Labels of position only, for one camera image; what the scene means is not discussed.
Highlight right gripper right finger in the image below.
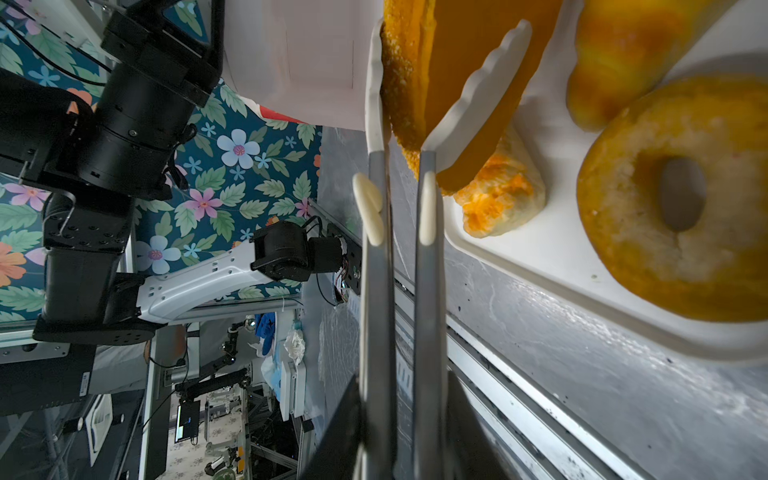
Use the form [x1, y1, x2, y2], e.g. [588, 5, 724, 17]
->
[413, 20, 533, 479]

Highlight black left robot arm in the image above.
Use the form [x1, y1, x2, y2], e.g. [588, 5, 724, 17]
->
[1, 1, 344, 415]

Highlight white rectangular tray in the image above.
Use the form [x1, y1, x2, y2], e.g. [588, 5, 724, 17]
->
[443, 1, 767, 364]

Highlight red white paper bag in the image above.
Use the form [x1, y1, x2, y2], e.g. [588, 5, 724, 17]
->
[222, 1, 383, 131]

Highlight yellow fake croissant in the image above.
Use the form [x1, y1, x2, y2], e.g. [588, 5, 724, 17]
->
[566, 0, 734, 132]

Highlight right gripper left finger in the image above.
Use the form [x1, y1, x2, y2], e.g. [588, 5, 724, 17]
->
[353, 20, 397, 479]

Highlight braided fake bread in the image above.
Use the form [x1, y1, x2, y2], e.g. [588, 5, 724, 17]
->
[453, 124, 546, 238]

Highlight fake bagel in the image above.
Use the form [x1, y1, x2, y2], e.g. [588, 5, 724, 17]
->
[577, 75, 767, 322]

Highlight yellow fake bread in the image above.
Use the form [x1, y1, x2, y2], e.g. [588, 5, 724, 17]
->
[381, 0, 562, 181]

